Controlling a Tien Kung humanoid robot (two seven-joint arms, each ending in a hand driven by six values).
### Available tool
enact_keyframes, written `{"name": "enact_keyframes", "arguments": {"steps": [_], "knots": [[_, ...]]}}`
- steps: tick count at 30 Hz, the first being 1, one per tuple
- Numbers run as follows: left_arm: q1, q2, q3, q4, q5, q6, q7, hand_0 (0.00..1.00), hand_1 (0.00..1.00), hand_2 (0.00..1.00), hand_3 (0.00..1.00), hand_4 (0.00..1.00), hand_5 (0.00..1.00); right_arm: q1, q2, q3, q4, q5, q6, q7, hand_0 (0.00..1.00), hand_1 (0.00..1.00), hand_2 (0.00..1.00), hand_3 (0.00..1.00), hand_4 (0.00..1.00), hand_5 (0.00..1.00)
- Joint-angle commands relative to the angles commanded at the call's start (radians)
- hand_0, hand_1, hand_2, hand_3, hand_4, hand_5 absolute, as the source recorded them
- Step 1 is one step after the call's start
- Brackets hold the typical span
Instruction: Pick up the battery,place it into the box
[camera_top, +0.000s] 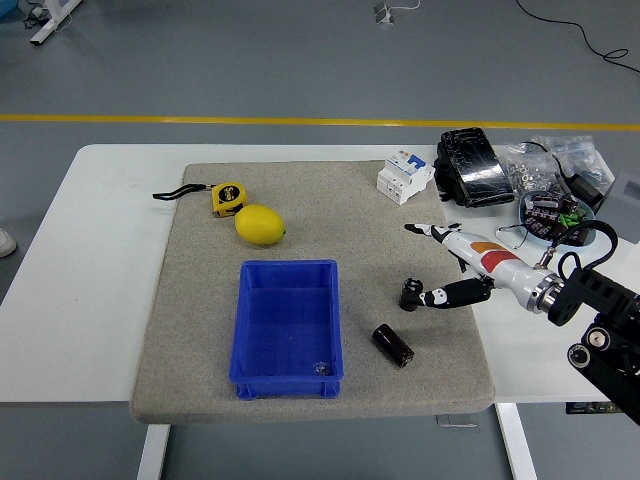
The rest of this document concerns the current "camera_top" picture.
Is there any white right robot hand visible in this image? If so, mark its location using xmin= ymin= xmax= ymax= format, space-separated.
xmin=403 ymin=222 xmax=546 ymax=309

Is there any short dark printed cylindrical battery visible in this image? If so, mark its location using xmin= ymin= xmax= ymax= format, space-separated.
xmin=399 ymin=278 xmax=425 ymax=312

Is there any long dark cylindrical battery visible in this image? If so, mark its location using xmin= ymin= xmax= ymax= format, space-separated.
xmin=371 ymin=323 xmax=416 ymax=369

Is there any grey box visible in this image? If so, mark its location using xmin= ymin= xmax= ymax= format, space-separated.
xmin=597 ymin=170 xmax=640 ymax=236

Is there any blue plastic box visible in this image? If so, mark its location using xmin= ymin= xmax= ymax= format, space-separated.
xmin=228 ymin=258 xmax=345 ymax=400

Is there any light blue bowl of parts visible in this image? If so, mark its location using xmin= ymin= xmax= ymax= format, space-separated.
xmin=518 ymin=190 xmax=598 ymax=250

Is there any clear bag of metal nuts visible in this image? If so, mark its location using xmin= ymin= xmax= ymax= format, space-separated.
xmin=499 ymin=134 xmax=616 ymax=199

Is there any black foot pedal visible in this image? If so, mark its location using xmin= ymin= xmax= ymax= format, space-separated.
xmin=434 ymin=127 xmax=516 ymax=209

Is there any black power adapter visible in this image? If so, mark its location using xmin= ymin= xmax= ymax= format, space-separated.
xmin=569 ymin=172 xmax=606 ymax=211

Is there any white circuit breaker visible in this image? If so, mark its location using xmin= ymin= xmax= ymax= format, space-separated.
xmin=375 ymin=152 xmax=436 ymax=206

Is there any table control panel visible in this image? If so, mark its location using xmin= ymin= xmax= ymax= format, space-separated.
xmin=565 ymin=399 xmax=624 ymax=415

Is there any yellow lemon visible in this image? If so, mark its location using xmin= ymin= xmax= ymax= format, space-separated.
xmin=233 ymin=203 xmax=287 ymax=246

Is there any yellow tape measure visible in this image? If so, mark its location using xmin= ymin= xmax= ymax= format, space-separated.
xmin=152 ymin=182 xmax=249 ymax=219

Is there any white power strip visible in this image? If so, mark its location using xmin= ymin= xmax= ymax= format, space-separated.
xmin=372 ymin=0 xmax=421 ymax=25

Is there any grey-brown mat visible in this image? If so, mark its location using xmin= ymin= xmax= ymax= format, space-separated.
xmin=128 ymin=159 xmax=497 ymax=425

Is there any white table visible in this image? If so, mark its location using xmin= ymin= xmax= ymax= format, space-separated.
xmin=0 ymin=144 xmax=640 ymax=480

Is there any blue object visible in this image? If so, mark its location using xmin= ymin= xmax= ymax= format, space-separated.
xmin=0 ymin=0 xmax=26 ymax=24

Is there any thin white-black wire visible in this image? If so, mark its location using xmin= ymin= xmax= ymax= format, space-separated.
xmin=496 ymin=224 xmax=534 ymax=251

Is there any metal under-table bracket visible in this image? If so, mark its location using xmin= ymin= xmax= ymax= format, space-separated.
xmin=434 ymin=413 xmax=479 ymax=429

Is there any black floor cable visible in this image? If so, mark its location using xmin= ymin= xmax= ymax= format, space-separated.
xmin=514 ymin=0 xmax=640 ymax=74

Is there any white table frame leg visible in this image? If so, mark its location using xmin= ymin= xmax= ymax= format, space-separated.
xmin=28 ymin=0 xmax=84 ymax=49

